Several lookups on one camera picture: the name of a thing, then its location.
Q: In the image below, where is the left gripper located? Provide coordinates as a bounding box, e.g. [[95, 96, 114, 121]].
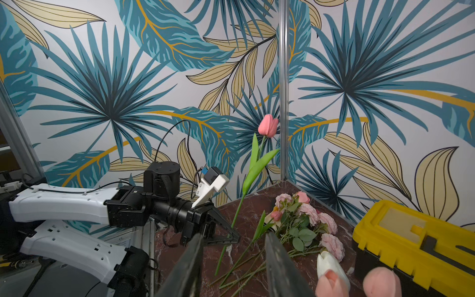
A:
[[179, 204, 241, 246]]

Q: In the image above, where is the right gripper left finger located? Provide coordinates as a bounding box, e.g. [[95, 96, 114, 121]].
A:
[[155, 234, 204, 297]]

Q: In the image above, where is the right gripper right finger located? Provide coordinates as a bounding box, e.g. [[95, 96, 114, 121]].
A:
[[265, 233, 315, 297]]

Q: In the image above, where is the pink tulip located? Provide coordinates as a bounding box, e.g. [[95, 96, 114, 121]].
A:
[[219, 208, 282, 290], [214, 114, 281, 276]]

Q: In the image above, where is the large pink rose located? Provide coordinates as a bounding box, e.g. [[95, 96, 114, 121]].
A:
[[293, 191, 310, 209]]

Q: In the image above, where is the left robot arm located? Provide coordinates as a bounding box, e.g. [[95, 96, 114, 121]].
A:
[[1, 161, 240, 297]]

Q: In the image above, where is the tulip bouquet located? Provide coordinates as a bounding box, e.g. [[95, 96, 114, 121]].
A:
[[314, 250, 403, 297]]

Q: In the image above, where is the yellow toolbox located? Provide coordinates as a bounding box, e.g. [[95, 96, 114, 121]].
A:
[[353, 200, 475, 297]]

